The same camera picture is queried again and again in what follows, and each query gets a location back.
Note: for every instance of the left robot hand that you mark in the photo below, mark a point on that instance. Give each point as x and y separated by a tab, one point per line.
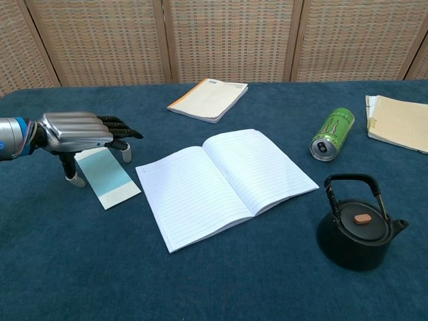
75	133

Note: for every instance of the blue and white tasselled bookmark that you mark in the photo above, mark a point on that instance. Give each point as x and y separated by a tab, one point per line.
105	177

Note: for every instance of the closed orange-spined notebook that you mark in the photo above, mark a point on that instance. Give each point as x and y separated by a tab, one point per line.
209	99

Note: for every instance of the blue felt table mat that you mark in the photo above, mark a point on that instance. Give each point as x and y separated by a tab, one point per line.
214	200

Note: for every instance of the open lined notebook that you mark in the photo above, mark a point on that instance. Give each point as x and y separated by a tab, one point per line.
225	187

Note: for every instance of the woven bamboo folding screen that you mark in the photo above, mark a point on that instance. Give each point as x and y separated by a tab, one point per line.
214	40

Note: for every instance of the green drink can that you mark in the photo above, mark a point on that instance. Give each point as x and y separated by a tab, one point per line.
332	133

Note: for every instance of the black teapot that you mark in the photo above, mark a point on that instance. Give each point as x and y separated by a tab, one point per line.
357	227

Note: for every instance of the tan spiral notebook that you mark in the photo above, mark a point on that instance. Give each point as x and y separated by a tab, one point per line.
399	122

